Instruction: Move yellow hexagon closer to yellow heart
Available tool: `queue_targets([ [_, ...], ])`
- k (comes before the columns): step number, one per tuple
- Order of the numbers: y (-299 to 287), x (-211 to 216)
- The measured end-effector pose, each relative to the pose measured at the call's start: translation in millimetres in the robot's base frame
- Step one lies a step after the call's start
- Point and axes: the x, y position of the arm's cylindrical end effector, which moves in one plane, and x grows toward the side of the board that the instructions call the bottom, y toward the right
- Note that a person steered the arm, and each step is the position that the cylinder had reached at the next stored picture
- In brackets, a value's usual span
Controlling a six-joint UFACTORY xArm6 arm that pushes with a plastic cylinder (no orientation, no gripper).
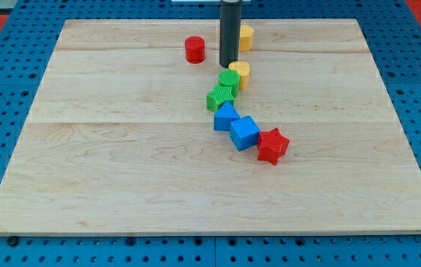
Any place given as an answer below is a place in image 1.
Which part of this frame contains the green cylinder block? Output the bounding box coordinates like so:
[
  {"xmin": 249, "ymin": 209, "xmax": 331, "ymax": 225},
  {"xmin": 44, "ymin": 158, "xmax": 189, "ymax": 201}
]
[{"xmin": 218, "ymin": 69, "xmax": 241, "ymax": 96}]

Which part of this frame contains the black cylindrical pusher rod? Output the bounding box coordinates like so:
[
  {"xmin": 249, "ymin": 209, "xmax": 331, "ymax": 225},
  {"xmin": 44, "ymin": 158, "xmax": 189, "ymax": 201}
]
[{"xmin": 219, "ymin": 0, "xmax": 242, "ymax": 68}]

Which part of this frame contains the green star block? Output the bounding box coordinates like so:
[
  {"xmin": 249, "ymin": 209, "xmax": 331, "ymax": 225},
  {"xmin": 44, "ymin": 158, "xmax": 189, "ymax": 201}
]
[{"xmin": 206, "ymin": 85, "xmax": 235, "ymax": 113}]

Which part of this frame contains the yellow heart block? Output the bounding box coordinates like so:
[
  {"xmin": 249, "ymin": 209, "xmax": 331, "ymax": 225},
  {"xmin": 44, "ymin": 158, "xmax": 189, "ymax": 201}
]
[{"xmin": 229, "ymin": 61, "xmax": 251, "ymax": 90}]

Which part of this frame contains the wooden board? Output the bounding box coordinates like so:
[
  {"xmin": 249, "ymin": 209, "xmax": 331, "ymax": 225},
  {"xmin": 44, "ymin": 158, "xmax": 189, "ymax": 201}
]
[{"xmin": 0, "ymin": 19, "xmax": 421, "ymax": 237}]

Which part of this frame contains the blue cube block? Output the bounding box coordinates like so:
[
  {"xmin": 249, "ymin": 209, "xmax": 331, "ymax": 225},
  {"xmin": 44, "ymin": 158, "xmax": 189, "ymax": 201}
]
[{"xmin": 229, "ymin": 116, "xmax": 260, "ymax": 151}]

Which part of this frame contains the blue triangle block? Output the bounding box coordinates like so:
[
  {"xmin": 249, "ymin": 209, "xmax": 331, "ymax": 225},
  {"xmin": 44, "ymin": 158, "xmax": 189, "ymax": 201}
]
[{"xmin": 213, "ymin": 101, "xmax": 240, "ymax": 131}]

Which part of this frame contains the red star block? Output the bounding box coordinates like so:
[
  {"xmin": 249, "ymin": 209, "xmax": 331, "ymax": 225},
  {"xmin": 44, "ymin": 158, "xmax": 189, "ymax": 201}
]
[{"xmin": 257, "ymin": 128, "xmax": 290, "ymax": 165}]

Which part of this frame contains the red cylinder block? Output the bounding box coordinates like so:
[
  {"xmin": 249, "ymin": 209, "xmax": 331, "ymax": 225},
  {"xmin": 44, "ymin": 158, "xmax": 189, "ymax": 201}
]
[{"xmin": 184, "ymin": 36, "xmax": 205, "ymax": 64}]

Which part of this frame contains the yellow hexagon block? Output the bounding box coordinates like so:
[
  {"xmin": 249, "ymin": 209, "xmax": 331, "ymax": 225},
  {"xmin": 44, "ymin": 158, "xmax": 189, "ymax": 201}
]
[{"xmin": 239, "ymin": 24, "xmax": 255, "ymax": 52}]

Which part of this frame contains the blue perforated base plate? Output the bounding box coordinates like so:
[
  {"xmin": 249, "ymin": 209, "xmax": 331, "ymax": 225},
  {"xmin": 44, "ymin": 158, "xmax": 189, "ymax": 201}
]
[{"xmin": 0, "ymin": 0, "xmax": 421, "ymax": 266}]

